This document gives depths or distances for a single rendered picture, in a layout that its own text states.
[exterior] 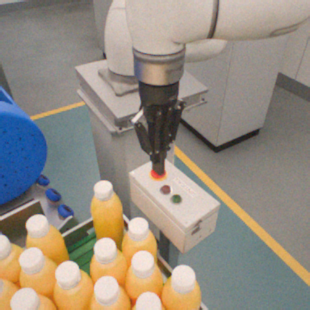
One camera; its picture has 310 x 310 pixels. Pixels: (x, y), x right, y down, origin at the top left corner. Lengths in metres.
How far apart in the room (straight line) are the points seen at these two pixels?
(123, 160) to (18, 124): 0.47
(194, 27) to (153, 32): 0.06
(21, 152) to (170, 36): 0.52
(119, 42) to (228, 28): 0.57
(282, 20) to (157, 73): 0.20
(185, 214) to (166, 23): 0.37
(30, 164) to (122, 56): 0.44
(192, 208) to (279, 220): 1.53
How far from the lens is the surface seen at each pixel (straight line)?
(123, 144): 1.12
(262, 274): 1.91
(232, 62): 2.10
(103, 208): 0.70
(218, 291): 1.81
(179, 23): 0.49
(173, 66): 0.53
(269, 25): 0.53
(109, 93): 1.10
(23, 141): 0.86
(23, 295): 0.59
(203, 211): 0.66
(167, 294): 0.59
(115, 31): 1.03
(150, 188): 0.70
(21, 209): 0.78
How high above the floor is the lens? 1.61
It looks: 42 degrees down
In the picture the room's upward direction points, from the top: straight up
